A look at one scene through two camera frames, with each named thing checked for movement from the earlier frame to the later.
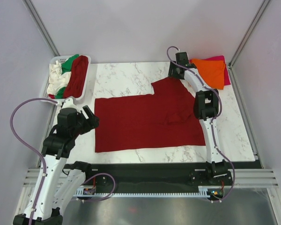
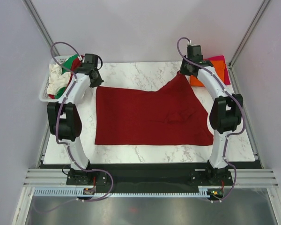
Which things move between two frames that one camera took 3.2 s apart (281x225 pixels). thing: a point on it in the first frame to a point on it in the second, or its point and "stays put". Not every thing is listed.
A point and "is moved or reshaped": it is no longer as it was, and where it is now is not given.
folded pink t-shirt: x=226 y=79 stays put
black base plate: x=152 y=177 stays put
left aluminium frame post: x=37 y=19 stays put
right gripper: x=172 y=66 to x=182 y=71
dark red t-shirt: x=166 y=118 is moved or reshaped
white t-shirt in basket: x=57 y=79 stays put
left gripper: x=90 y=123 to x=99 y=81
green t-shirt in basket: x=67 y=66 stays put
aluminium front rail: x=243 y=177 stays put
